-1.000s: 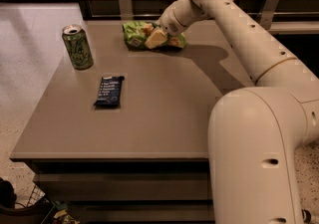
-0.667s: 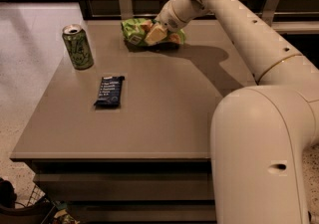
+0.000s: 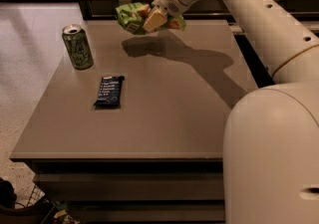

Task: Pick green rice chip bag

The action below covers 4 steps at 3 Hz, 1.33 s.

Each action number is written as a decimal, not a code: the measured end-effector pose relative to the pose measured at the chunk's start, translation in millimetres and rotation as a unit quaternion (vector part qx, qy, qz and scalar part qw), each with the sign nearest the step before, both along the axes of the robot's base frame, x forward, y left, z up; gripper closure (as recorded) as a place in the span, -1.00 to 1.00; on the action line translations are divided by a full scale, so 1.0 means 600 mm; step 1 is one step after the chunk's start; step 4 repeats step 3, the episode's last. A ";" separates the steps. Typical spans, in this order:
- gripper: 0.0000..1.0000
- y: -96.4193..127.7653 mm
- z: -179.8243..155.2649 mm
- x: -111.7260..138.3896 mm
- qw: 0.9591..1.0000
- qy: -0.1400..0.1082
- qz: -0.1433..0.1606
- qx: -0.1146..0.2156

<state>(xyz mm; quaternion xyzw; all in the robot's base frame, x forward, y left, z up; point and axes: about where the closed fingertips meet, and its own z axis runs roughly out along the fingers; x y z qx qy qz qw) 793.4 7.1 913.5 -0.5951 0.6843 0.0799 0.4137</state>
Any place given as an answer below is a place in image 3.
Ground grey lower drawer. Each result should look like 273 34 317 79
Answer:
68 204 225 224

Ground dark blue snack bar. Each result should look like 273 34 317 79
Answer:
94 76 125 109

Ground green soda can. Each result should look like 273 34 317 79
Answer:
62 24 94 70

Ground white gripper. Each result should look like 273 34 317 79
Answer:
143 0 187 33

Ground grey drawer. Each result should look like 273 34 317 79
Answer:
34 174 224 201
68 204 225 224

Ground green rice chip bag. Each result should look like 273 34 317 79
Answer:
116 2 186 35

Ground grey upper drawer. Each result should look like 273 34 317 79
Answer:
34 174 224 201

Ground dark wire basket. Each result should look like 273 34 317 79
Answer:
0 178 56 224

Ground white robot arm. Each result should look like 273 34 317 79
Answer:
148 0 319 224

